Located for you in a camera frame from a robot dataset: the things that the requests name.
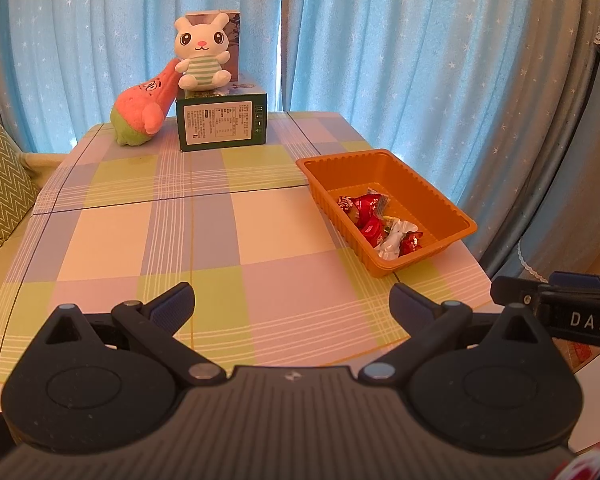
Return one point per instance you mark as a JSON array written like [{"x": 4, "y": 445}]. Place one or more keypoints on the red gold candy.
[
  {"x": 411, "y": 244},
  {"x": 347, "y": 207}
]

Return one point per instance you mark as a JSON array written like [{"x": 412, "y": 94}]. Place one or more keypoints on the brown upright box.
[{"x": 234, "y": 45}]

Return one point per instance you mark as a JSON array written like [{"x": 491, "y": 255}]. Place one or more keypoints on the green zigzag pillow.
[{"x": 2, "y": 185}]

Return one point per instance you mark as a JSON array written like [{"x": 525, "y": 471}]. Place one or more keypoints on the red white patterned clothing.
[{"x": 592, "y": 465}]

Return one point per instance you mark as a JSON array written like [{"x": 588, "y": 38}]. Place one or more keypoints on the pink starfish plush toy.
[{"x": 140, "y": 105}]

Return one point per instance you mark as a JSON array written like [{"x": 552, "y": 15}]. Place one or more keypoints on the red snack packet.
[
  {"x": 372, "y": 231},
  {"x": 371, "y": 204}
]

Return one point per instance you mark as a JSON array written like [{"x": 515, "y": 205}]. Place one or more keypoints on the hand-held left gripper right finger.
[{"x": 409, "y": 306}]

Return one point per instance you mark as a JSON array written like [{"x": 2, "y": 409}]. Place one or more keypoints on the orange plastic tray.
[{"x": 405, "y": 180}]

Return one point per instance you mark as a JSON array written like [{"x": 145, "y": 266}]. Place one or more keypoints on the blue star curtain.
[
  {"x": 105, "y": 35},
  {"x": 405, "y": 50}
]

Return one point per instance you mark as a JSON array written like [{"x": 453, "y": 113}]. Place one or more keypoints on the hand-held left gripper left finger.
[{"x": 172, "y": 306}]

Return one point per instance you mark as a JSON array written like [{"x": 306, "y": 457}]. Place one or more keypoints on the white bunny plush toy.
[{"x": 202, "y": 55}]

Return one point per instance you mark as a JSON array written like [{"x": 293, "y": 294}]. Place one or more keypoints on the green cardboard box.
[{"x": 220, "y": 125}]

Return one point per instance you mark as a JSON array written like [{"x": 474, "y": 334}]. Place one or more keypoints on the grey star curtain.
[
  {"x": 540, "y": 135},
  {"x": 0, "y": 50}
]

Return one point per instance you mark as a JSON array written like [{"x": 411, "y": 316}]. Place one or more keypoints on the silver green snack packet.
[{"x": 392, "y": 245}]

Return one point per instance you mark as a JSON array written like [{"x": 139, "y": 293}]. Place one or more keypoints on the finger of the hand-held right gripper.
[
  {"x": 577, "y": 280},
  {"x": 515, "y": 291}
]

